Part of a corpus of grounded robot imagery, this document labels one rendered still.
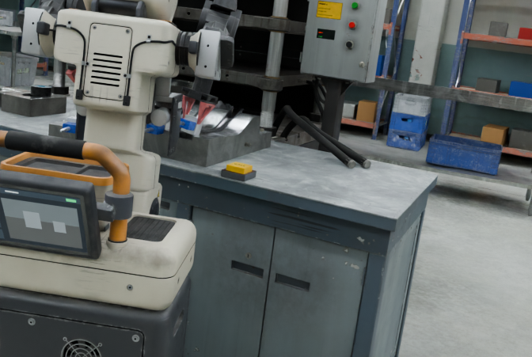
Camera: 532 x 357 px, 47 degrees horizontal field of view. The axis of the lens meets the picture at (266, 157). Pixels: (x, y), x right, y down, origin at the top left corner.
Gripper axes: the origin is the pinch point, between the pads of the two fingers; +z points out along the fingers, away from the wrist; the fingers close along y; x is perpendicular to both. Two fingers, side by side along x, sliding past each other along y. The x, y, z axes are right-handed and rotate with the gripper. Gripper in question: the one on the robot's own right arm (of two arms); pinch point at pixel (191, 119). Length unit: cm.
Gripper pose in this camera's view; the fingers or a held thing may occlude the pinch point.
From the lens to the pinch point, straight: 196.7
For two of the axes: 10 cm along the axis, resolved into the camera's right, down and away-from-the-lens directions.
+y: -8.7, -3.2, 3.6
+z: -3.0, 9.5, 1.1
